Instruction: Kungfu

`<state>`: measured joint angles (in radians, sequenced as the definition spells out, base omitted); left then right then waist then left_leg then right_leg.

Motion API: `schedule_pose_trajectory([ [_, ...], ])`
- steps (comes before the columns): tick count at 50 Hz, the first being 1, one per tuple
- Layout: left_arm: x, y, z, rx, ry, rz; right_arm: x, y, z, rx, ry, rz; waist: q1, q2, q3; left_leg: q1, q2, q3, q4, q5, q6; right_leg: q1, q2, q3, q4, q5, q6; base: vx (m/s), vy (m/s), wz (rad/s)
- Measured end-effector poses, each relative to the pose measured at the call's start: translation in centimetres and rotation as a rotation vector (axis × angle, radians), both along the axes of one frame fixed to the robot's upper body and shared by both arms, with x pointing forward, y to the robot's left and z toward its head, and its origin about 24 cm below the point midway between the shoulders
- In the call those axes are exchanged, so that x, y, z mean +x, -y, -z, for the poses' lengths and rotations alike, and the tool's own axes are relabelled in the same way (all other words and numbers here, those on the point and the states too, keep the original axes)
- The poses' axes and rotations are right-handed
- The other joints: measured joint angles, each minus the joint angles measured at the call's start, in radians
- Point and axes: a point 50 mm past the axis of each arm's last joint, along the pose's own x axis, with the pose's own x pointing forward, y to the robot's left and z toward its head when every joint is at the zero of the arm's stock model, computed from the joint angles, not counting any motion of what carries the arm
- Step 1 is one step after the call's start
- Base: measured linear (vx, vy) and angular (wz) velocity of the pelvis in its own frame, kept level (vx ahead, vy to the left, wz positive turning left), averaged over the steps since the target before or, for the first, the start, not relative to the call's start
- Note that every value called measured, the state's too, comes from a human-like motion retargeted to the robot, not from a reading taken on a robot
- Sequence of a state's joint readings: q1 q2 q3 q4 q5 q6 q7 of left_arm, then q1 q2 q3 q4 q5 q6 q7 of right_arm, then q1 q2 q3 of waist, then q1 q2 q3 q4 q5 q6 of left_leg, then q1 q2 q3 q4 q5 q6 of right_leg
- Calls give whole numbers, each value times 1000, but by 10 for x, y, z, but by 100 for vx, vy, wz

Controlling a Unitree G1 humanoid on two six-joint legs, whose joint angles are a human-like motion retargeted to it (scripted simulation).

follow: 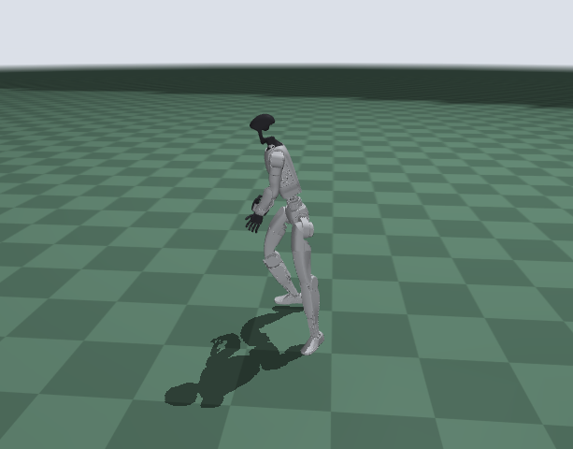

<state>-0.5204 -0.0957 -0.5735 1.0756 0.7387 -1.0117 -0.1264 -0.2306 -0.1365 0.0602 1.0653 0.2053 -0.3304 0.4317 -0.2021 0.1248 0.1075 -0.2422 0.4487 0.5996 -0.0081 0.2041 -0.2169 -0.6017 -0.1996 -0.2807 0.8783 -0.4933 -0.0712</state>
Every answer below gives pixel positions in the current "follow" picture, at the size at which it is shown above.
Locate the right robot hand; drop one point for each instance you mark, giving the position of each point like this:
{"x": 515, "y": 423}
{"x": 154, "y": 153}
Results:
{"x": 256, "y": 220}

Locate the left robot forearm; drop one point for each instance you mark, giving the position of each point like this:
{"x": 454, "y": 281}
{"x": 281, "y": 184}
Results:
{"x": 265, "y": 203}

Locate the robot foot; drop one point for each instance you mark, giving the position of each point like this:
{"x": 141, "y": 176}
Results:
{"x": 312, "y": 344}
{"x": 288, "y": 299}

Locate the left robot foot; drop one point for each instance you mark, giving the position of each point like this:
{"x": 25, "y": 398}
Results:
{"x": 312, "y": 344}

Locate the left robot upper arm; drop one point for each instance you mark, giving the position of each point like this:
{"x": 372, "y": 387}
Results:
{"x": 276, "y": 164}

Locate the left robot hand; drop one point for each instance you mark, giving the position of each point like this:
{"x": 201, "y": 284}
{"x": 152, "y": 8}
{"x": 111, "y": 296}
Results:
{"x": 256, "y": 201}

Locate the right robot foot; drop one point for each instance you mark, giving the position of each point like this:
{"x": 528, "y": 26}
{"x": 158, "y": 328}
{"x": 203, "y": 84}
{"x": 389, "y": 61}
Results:
{"x": 288, "y": 299}

